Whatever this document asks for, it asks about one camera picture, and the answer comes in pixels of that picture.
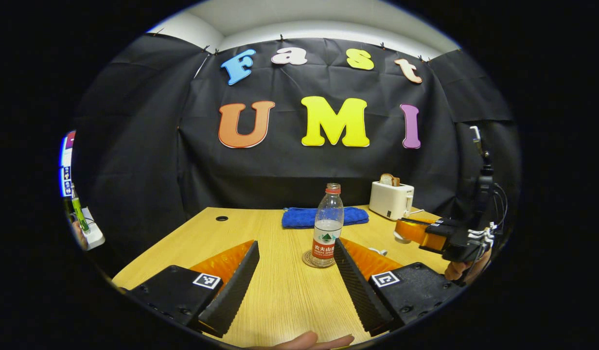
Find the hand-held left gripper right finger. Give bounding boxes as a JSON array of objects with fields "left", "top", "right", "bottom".
[{"left": 333, "top": 237, "right": 464, "bottom": 337}]

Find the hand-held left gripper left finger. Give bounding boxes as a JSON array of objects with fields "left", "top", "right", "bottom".
[{"left": 126, "top": 240, "right": 260, "bottom": 338}]

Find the round cork coaster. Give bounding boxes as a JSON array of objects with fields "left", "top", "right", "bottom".
[{"left": 302, "top": 249, "right": 336, "bottom": 269}]

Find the clear water bottle red label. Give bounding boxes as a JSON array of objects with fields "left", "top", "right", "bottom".
[{"left": 311, "top": 183, "right": 345, "bottom": 268}]

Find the green bottle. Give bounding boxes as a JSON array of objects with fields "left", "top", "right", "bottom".
[{"left": 70, "top": 182, "right": 90, "bottom": 232}]

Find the white toaster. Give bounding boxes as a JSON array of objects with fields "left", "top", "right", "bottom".
[{"left": 369, "top": 181, "right": 415, "bottom": 221}]

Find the blue folded towel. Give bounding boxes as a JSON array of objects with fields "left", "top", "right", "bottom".
[{"left": 282, "top": 207, "right": 370, "bottom": 229}]

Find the black backdrop cloth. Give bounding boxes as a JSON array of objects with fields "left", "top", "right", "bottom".
[{"left": 71, "top": 33, "right": 521, "bottom": 263}]

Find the computer monitor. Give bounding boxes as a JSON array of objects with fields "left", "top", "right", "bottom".
[{"left": 60, "top": 130, "right": 77, "bottom": 197}]

